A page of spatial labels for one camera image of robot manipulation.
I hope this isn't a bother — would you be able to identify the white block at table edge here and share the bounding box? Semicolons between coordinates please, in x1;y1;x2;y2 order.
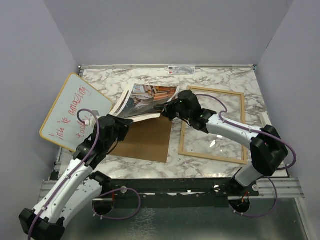
259;112;270;125

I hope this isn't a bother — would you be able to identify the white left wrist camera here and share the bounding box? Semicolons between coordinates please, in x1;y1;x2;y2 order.
84;110;100;127

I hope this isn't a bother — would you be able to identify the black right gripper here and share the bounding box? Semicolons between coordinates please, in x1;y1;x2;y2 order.
154;98;192;121

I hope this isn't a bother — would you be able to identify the aluminium back rail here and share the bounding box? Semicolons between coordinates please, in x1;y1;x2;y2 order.
78;64;255;70

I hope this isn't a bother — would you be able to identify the aluminium rail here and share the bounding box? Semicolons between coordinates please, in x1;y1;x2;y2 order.
38;177;305;202
78;64;255;70

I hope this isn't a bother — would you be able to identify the light wooden picture frame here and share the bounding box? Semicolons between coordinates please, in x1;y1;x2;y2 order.
178;85;248;165

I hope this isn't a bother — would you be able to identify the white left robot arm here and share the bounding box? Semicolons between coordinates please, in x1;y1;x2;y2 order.
19;114;133;240

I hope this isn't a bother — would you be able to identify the clear acrylic frame sheet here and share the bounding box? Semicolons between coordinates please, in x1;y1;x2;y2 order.
183;89;245;161

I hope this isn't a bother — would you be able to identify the aluminium front rail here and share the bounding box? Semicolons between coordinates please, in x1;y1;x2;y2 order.
38;177;305;202

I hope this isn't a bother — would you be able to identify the cat and books photo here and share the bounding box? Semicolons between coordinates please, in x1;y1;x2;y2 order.
110;83;180;123

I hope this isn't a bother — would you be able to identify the yellow-rimmed whiteboard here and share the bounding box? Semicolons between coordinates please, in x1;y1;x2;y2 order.
39;73;113;152

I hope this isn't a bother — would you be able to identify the white sticker label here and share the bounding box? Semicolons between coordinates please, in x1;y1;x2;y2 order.
166;65;196;76

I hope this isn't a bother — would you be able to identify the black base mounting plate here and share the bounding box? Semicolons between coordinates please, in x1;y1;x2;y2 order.
92;177;259;209

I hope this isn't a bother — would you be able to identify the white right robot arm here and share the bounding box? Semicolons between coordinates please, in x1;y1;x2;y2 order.
155;90;288;196

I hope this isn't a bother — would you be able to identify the brown frame backing board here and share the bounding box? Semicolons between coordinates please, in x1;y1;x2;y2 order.
111;116;172;163

